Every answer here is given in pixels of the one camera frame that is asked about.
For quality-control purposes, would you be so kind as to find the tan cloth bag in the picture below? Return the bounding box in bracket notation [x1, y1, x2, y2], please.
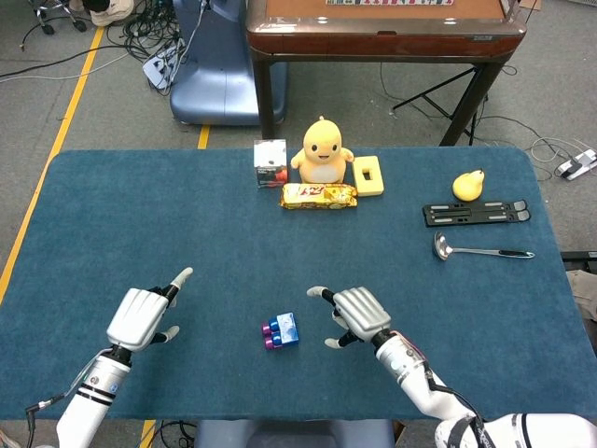
[566, 270, 597, 323]

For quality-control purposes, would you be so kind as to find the black white coffee box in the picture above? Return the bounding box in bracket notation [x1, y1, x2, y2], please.
[253, 138, 289, 189]

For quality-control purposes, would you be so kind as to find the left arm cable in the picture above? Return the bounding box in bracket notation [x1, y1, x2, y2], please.
[25, 363, 122, 448]

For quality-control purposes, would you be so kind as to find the yellow sponge block with hole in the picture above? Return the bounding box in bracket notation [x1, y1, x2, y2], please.
[352, 155, 386, 197]

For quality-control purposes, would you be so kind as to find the steel ladle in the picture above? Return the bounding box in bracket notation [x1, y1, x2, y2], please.
[433, 231, 536, 261]

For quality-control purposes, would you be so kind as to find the yellow plush toy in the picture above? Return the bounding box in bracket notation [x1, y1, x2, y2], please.
[290, 115, 355, 184]

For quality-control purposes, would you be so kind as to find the black folding stand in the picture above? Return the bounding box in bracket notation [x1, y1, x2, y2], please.
[422, 199, 532, 229]

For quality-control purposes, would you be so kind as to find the gray own robot base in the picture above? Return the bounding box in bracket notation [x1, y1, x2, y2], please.
[193, 418, 396, 448]

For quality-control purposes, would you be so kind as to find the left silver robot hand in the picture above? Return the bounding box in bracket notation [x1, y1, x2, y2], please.
[105, 266, 195, 361]

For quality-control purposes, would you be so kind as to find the white power strip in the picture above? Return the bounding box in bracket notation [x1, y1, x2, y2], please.
[142, 44, 186, 90]

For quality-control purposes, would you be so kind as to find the person in black clothes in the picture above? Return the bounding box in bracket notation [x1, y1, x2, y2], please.
[88, 0, 136, 27]

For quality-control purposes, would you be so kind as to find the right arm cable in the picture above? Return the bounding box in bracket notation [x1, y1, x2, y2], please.
[422, 358, 489, 438]

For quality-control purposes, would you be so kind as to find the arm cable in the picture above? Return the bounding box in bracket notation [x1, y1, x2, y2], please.
[25, 363, 122, 448]
[422, 358, 489, 438]

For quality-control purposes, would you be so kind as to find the brown mahjong table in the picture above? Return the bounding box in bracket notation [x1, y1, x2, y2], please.
[245, 0, 528, 147]

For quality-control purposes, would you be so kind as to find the black tripod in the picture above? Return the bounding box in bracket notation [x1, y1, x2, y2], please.
[391, 64, 491, 141]

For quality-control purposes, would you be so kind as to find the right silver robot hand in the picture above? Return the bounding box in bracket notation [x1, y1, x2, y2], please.
[306, 286, 393, 350]

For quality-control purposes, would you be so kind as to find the yellow biscuit pack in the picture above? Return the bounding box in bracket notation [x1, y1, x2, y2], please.
[279, 182, 359, 211]

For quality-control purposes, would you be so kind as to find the white foot pedal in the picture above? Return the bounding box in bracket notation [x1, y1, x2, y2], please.
[553, 147, 597, 182]

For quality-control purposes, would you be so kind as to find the yellow pear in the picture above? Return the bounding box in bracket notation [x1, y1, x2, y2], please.
[451, 169, 486, 203]

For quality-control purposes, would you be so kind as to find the blue felt table cover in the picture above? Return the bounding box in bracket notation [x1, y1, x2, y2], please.
[0, 147, 597, 421]

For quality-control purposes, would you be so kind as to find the black floor cable bundle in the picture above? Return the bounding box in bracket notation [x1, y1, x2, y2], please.
[104, 0, 187, 97]

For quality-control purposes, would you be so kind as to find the blue toy brick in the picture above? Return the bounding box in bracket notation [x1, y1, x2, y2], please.
[268, 311, 301, 350]

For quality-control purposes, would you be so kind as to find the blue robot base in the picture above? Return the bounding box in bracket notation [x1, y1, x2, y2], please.
[169, 0, 289, 127]

